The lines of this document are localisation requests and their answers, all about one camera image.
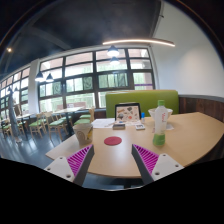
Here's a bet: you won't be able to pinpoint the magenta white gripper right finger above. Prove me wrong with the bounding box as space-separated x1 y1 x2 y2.
132 144 183 185

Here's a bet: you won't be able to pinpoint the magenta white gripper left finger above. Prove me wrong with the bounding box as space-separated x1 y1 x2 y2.
45 144 94 186

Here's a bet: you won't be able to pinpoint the patterned paper cup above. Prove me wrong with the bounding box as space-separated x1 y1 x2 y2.
73 123 93 145

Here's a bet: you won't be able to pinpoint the small calculator device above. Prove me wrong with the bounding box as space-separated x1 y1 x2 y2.
135 124 145 130

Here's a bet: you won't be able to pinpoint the wooden chair green seat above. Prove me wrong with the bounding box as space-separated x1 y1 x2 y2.
44 112 67 140

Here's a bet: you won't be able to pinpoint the red round coaster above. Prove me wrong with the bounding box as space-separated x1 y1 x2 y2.
104 136 122 146

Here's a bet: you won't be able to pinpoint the white papers on table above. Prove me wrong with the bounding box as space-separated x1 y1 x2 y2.
92 118 115 129

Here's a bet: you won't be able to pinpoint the small blue bottle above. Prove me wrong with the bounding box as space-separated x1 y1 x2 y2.
141 112 145 123

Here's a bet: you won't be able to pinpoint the clear bottle green cap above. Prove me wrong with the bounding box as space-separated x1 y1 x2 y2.
153 100 168 146

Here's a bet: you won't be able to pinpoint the small black box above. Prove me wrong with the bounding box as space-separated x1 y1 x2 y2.
112 124 125 130

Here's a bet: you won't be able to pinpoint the white bowl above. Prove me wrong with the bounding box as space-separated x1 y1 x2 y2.
148 106 173 123

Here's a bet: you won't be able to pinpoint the background dining table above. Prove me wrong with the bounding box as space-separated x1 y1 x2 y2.
53 107 83 137

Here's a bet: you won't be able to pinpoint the framed picture stand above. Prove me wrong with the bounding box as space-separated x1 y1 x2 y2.
115 103 141 122

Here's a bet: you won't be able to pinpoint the wooden chair far left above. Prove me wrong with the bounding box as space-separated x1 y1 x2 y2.
29 113 45 137

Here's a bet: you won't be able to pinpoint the green bench backrest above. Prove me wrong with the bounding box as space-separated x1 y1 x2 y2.
105 90 179 118

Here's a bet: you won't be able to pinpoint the pendant lamp left pair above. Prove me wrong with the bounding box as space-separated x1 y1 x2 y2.
35 71 44 82

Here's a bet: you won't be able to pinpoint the pendant lamp near right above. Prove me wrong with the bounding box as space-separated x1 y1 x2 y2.
107 45 119 57

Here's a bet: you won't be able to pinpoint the curved ceiling light strip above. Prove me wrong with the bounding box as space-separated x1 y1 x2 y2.
102 38 175 47

